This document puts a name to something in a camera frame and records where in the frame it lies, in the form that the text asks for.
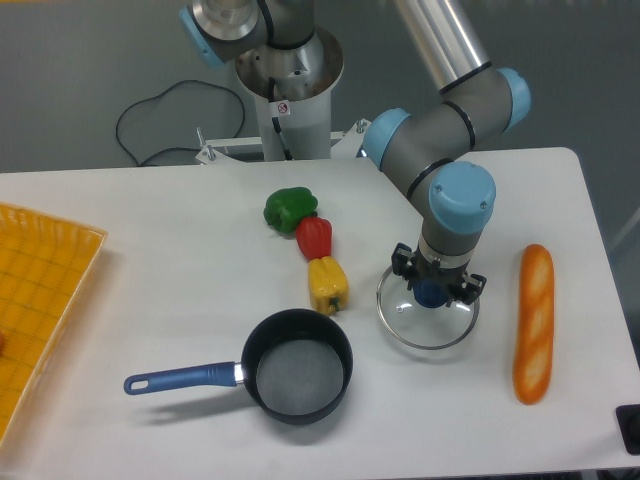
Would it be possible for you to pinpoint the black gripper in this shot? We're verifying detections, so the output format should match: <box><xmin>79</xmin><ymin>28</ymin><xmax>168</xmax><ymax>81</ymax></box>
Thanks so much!
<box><xmin>391</xmin><ymin>243</ymin><xmax>487</xmax><ymax>307</ymax></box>

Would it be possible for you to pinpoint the glass lid blue knob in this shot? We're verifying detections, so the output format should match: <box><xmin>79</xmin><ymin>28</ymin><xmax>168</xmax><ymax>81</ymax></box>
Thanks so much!
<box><xmin>376</xmin><ymin>266</ymin><xmax>480</xmax><ymax>352</ymax></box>

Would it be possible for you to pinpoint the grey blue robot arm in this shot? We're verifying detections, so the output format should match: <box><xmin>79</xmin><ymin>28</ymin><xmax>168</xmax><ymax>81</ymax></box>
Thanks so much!
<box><xmin>179</xmin><ymin>1</ymin><xmax>531</xmax><ymax>308</ymax></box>

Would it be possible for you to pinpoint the yellow bell pepper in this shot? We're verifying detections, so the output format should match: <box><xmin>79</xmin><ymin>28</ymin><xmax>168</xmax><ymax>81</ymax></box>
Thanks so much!
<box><xmin>308</xmin><ymin>256</ymin><xmax>349</xmax><ymax>316</ymax></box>

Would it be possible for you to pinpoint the red bell pepper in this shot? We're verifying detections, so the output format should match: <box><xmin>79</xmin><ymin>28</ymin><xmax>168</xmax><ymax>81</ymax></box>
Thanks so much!
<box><xmin>296</xmin><ymin>216</ymin><xmax>333</xmax><ymax>261</ymax></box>

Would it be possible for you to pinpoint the orange baguette bread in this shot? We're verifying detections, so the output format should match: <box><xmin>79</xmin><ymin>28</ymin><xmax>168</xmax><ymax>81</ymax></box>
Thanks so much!
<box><xmin>512</xmin><ymin>244</ymin><xmax>555</xmax><ymax>405</ymax></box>

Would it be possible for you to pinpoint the green bell pepper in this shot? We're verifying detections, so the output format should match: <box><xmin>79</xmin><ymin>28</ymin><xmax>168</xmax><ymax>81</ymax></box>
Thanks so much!
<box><xmin>263</xmin><ymin>187</ymin><xmax>318</xmax><ymax>234</ymax></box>

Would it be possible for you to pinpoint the black device at corner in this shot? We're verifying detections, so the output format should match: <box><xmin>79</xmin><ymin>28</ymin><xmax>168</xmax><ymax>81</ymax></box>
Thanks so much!
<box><xmin>615</xmin><ymin>404</ymin><xmax>640</xmax><ymax>456</ymax></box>

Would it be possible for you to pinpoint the yellow plastic basket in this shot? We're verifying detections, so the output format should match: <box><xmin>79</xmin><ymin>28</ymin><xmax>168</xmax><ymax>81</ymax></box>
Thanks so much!
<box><xmin>1</xmin><ymin>203</ymin><xmax>108</xmax><ymax>439</ymax></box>

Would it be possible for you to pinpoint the black saucepan blue handle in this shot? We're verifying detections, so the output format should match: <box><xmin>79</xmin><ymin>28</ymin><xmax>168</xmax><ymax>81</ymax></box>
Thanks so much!
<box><xmin>123</xmin><ymin>309</ymin><xmax>353</xmax><ymax>425</ymax></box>

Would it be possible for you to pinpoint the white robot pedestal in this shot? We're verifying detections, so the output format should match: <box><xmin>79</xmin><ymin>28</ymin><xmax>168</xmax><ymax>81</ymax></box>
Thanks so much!
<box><xmin>197</xmin><ymin>27</ymin><xmax>370</xmax><ymax>163</ymax></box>

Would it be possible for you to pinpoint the black floor cable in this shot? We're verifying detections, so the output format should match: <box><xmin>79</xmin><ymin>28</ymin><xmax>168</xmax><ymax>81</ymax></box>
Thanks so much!
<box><xmin>115</xmin><ymin>79</ymin><xmax>247</xmax><ymax>168</ymax></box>

